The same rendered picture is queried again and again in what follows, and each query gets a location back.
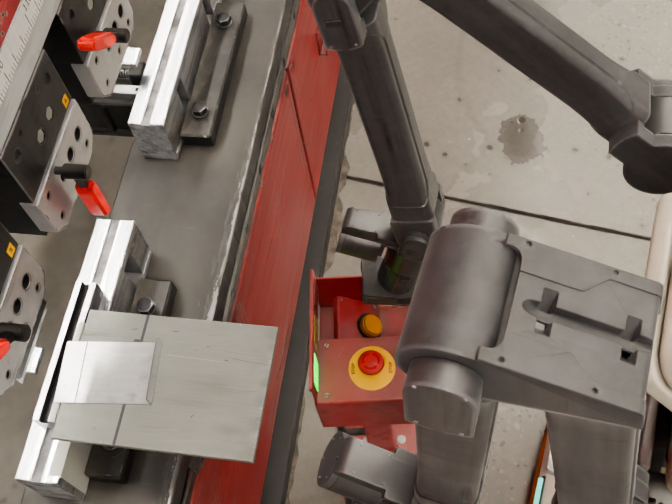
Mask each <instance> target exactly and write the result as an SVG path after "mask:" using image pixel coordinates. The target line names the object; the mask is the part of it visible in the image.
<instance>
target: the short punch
mask: <svg viewBox="0 0 672 504"><path fill-rule="evenodd" d="M46 303H47V302H46V301H45V300H44V299H43V301H42V304H41V307H40V310H39V313H38V316H37V319H36V322H35V325H34V328H33V331H32V334H31V337H30V340H29V343H28V346H27V349H26V352H25V355H24V358H23V361H22V364H21V367H20V370H19V373H18V376H17V379H16V381H18V382H19V383H20V384H22V383H23V380H24V377H25V374H26V371H27V368H28V365H29V362H30V359H31V356H32V353H33V350H34V347H35V344H36V341H37V338H38V335H39V332H40V329H41V326H42V323H43V320H44V317H45V314H46V311H47V309H46V308H45V306H46Z"/></svg>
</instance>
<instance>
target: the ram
mask: <svg viewBox="0 0 672 504"><path fill-rule="evenodd" d="M22 1H23V0H0V53H1V50H2V48H3V46H4V43H5V41H6V38H7V36H8V34H9V31H10V29H11V27H12V24H13V22H14V20H15V17H16V15H17V13H18V10H19V8H20V6H21V3H22ZM60 1H61V0H44V1H43V4H42V6H41V9H40V11H39V14H38V16H37V19H36V21H35V23H34V26H33V28H32V31H31V33H30V36H29V38H28V41H27V43H26V45H25V48H24V50H23V53H22V55H21V58H20V60H19V63H18V65H17V67H16V70H15V72H14V75H13V77H12V80H11V82H10V85H9V87H8V89H7V92H6V94H5V97H4V99H3V102H2V104H1V107H0V153H1V150H2V148H3V145H4V143H5V140H6V138H7V135H8V133H9V130H10V128H11V125H12V122H13V120H14V117H15V115H16V112H17V110H18V107H19V105H20V102H21V100H22V97H23V95H24V92H25V90H26V87H27V85H28V82H29V80H30V77H31V75H32V72H33V70H34V67H35V64H36V62H37V59H38V57H39V54H40V52H41V49H42V47H43V44H44V42H45V39H46V37H47V34H48V32H49V29H50V27H51V24H52V22H53V19H54V17H55V14H56V11H57V9H58V6H59V4H60Z"/></svg>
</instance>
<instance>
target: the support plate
mask: <svg viewBox="0 0 672 504"><path fill-rule="evenodd" d="M146 317H147V315H144V314H133V313H123V312H112V311H101V310H90V311H89V314H88V318H87V321H86V324H85V327H84V331H83V334H82V337H81V340H80V341H81V342H134V339H141V335H142V332H143V328H144V324H145V321H146ZM278 334H279V328H278V327H273V326H263V325H252V324H241V323H230V322H220V321H209V320H198V319H187V318H177V317H166V316H155V315H150V317H149V320H148V324H147V328H146V332H145V335H144V339H143V342H155V340H156V336H157V337H158V338H159V340H160V341H161V342H162V346H161V353H160V359H159V365H158V371H157V377H156V383H155V389H154V395H153V401H152V405H133V404H126V406H125V410H124V414H123V417H122V421H121V425H120V428H119V432H118V436H117V440H116V443H115V445H112V443H113V439H114V435H115V432H116V428H117V424H118V421H119V417H120V413H121V409H122V406H123V404H87V403H61V406H60V409H59V413H58V416H57V419H56V422H55V426H54V429H53V432H52V435H51V438H52V439H53V440H58V441H67V442H75V443H84V444H92V445H100V446H109V447H117V448H126V449H134V450H143V451H151V452H159V453H168V454H176V455H185V456H193V457H202V458H210V459H219V460H227V461H235V462H244V463H252V464H253V463H254V461H255V456H256V450H257V445H258V440H259V435H260V429H261V424H262V419H263V413H264V408H265V403H266V398H267V392H268V387H269V382H270V376H271V371H272V366H273V361H274V355H275V350H276V345H277V339H278Z"/></svg>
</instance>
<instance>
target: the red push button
mask: <svg viewBox="0 0 672 504"><path fill-rule="evenodd" d="M358 367H359V369H360V371H361V372H363V373H364V374H366V375H376V374H378V373H379V372H380V371H381V370H382V369H383V367H384V359H383V357H382V355H381V354H380V353H379V352H377V351H374V350H368V351H365V352H364V353H362V354H361V356H360V357H359V359H358Z"/></svg>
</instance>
